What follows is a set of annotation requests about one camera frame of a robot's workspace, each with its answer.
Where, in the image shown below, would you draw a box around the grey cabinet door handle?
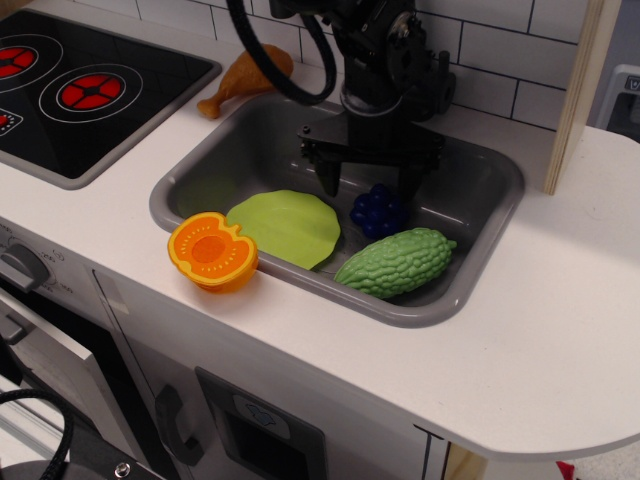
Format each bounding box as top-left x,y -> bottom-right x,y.
154,384 -> 204,467

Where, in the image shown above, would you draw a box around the grey oven door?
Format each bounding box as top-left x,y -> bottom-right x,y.
1,290 -> 142,459

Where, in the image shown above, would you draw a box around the blue toy blueberries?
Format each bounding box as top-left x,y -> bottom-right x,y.
349,184 -> 409,240

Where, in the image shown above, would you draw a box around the grey oven knob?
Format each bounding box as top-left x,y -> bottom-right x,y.
1,244 -> 51,293

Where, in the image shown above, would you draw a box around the brown toy chicken drumstick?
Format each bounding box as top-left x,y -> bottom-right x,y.
197,44 -> 294,119

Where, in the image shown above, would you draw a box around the light wooden side post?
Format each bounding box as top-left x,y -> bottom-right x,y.
542,0 -> 622,195

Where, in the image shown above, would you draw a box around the black toy faucet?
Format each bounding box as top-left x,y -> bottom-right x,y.
399,0 -> 458,123

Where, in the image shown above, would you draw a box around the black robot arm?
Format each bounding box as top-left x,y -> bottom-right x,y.
227,1 -> 456,201

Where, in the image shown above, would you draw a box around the black toy stove top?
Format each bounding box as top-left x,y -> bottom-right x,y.
1,9 -> 222,190

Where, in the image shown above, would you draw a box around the light green plastic plate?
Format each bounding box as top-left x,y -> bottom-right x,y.
226,190 -> 341,270

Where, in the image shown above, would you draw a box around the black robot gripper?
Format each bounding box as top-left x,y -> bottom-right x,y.
297,92 -> 445,202

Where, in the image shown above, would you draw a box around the grey appliance in background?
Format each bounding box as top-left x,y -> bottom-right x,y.
595,64 -> 639,143

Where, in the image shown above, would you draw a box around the green toy bitter melon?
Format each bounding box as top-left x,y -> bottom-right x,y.
334,228 -> 457,299

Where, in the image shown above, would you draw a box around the black braided cable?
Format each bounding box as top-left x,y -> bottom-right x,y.
0,388 -> 75,479

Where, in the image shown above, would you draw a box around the grey toy sink basin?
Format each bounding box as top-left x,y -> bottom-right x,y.
149,94 -> 524,328

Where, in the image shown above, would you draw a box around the orange toy pumpkin half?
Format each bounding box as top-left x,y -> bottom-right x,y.
168,212 -> 258,293

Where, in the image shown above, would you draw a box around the grey dishwasher panel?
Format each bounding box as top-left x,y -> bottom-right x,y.
195,367 -> 328,479

